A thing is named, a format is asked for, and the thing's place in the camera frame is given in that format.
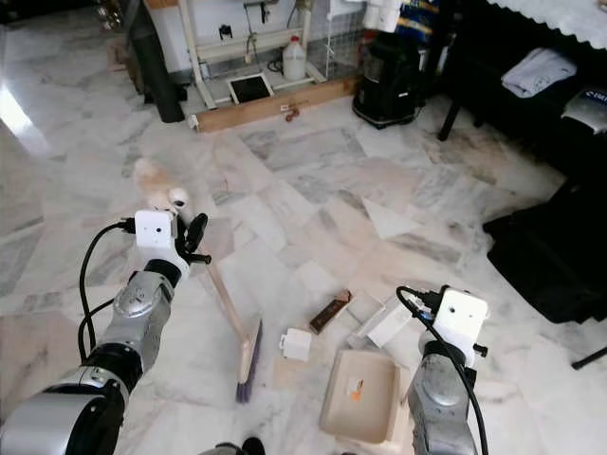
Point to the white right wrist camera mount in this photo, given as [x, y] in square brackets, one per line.
[463, 316]

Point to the small white box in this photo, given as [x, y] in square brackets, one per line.
[295, 343]

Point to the white framed black tablet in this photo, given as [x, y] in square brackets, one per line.
[250, 88]

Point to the white plastic jug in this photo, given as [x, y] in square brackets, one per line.
[293, 62]

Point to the small fluffy cream dog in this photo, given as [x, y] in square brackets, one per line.
[154, 185]

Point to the brown snack wrapper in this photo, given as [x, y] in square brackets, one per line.
[330, 311]

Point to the white lace tablecloth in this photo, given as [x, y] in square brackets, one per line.
[560, 19]

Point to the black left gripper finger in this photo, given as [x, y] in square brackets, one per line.
[195, 229]

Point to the small brown toy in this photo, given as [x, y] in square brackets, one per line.
[291, 114]

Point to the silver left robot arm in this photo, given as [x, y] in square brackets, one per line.
[142, 318]

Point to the black round appliance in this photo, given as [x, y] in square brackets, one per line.
[389, 85]

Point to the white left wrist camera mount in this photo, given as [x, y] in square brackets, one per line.
[156, 232]

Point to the dark table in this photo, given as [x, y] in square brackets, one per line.
[512, 133]

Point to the black rolled mat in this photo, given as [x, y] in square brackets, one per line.
[156, 71]

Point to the grey folded cloth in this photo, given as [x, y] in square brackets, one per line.
[538, 72]

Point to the black cloth cover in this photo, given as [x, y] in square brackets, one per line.
[550, 251]

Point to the white frame rack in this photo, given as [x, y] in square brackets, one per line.
[196, 52]

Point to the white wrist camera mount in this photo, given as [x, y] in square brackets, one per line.
[463, 316]
[156, 232]

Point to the wooden broom with purple bristles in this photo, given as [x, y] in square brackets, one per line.
[250, 365]

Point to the long white box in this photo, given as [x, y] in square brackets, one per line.
[391, 324]

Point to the long wooden plank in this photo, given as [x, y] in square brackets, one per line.
[275, 104]

